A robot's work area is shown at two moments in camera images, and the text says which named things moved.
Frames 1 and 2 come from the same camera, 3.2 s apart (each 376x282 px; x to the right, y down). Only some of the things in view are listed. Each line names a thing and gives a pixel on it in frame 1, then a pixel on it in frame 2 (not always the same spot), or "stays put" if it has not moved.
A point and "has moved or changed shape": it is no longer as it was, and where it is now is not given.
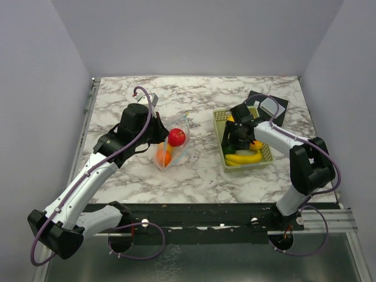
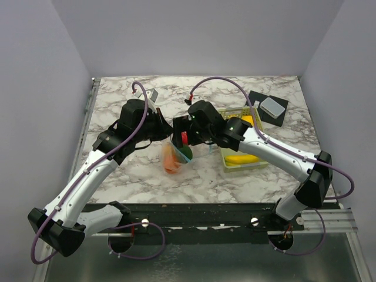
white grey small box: (269, 106) stays put
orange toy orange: (163, 157) -> (171, 164)
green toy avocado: (229, 149) -> (187, 150)
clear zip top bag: (170, 151) has moved or changed shape
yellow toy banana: (232, 160) stays put
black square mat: (254, 96) stays put
